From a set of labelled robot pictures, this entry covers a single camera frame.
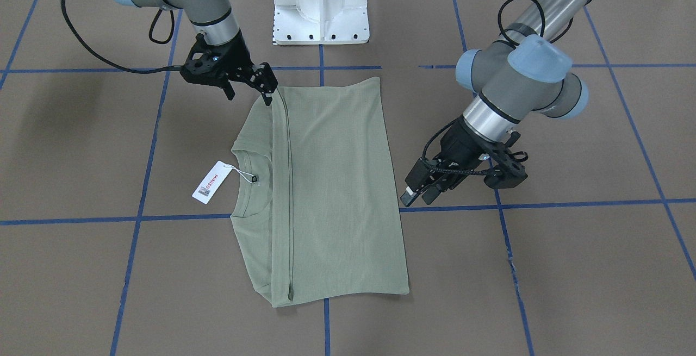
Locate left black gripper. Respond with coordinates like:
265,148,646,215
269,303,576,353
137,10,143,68
400,116,529,207

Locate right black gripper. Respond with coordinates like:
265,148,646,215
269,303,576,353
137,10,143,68
181,33,278,106

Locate olive green long-sleeve shirt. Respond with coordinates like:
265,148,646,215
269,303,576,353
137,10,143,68
231,77,409,308

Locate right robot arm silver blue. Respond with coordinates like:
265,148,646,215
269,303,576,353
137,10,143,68
114,0,278,105

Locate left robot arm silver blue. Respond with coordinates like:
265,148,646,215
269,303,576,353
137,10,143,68
400,0,592,207

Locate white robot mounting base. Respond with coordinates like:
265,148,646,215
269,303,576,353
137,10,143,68
272,0,370,46

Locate white shirt hang tag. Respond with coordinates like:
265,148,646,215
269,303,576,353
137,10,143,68
191,161,258,204

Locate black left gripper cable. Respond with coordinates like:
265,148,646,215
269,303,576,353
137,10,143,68
421,0,574,177

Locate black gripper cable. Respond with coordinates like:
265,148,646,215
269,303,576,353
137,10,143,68
60,0,185,74
421,0,574,177

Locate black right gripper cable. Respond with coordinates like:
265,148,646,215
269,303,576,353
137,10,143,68
60,0,185,74

